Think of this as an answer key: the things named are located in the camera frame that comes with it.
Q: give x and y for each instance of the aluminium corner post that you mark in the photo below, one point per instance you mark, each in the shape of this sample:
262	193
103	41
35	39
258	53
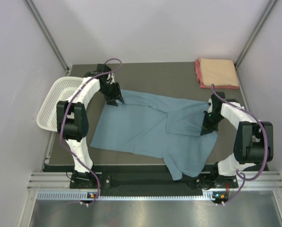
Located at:
255	32
45	31

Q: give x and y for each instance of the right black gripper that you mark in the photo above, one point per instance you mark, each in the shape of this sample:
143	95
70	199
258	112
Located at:
207	127

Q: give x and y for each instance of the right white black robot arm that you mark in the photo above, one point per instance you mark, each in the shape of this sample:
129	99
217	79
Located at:
253	146

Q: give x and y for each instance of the left aluminium corner post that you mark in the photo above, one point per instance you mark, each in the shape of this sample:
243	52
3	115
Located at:
45	31

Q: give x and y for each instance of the blue t shirt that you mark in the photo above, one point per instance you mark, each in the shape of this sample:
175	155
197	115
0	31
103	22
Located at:
157	126

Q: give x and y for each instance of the white perforated plastic basket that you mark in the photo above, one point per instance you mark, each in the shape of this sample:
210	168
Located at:
61	90

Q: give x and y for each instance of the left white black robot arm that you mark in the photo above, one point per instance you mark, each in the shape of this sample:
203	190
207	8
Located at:
73	125

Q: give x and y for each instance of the right aluminium corner post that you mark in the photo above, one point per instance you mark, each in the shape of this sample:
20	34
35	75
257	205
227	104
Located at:
255	32

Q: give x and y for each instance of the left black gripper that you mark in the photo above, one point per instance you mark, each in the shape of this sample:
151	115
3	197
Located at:
116	94

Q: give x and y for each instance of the folded pink t shirt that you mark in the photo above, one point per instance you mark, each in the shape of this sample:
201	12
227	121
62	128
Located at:
225	87

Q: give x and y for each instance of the slotted grey cable duct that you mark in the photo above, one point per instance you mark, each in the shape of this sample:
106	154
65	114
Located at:
89	196

